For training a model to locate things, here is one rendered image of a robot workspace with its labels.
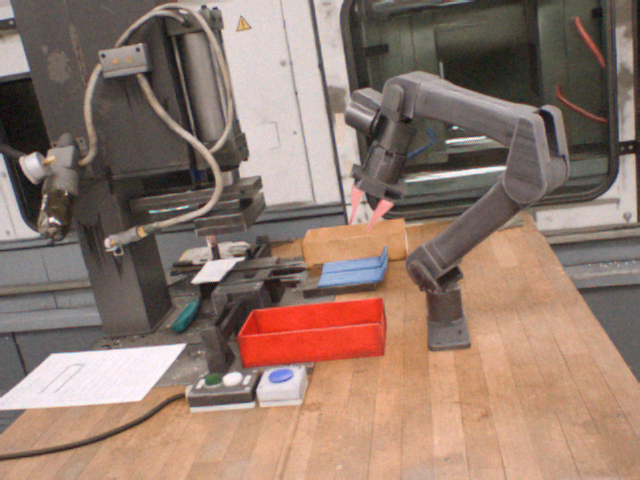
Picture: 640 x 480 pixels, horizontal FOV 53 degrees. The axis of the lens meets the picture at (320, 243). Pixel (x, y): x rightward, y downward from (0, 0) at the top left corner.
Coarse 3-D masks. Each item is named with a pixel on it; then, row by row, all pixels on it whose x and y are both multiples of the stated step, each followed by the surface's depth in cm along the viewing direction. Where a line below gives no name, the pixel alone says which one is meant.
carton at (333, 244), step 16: (368, 224) 165; (384, 224) 164; (400, 224) 164; (304, 240) 160; (320, 240) 168; (336, 240) 155; (352, 240) 155; (368, 240) 154; (384, 240) 153; (400, 240) 153; (304, 256) 157; (320, 256) 157; (336, 256) 156; (352, 256) 156; (368, 256) 155; (400, 256) 154
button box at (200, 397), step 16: (224, 384) 102; (240, 384) 101; (256, 384) 102; (192, 400) 101; (208, 400) 101; (224, 400) 100; (240, 400) 100; (256, 400) 102; (144, 416) 101; (112, 432) 99; (48, 448) 97; (64, 448) 97
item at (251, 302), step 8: (272, 272) 138; (264, 288) 130; (232, 296) 127; (240, 296) 127; (248, 296) 127; (256, 296) 127; (264, 296) 129; (272, 296) 141; (280, 296) 142; (216, 304) 128; (248, 304) 127; (256, 304) 127; (264, 304) 128; (216, 312) 129; (248, 312) 128; (240, 328) 129
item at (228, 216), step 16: (224, 176) 128; (256, 176) 133; (144, 192) 137; (160, 192) 137; (176, 192) 136; (192, 192) 128; (208, 192) 128; (224, 192) 127; (240, 192) 127; (256, 192) 128; (144, 208) 130; (160, 208) 130; (224, 208) 127; (240, 208) 126; (256, 208) 131; (208, 224) 123; (224, 224) 122; (240, 224) 122; (208, 240) 126
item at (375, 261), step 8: (384, 248) 150; (376, 256) 152; (384, 256) 145; (328, 264) 153; (336, 264) 152; (352, 264) 150; (360, 264) 149; (368, 264) 148; (376, 264) 147; (328, 272) 148; (336, 272) 147
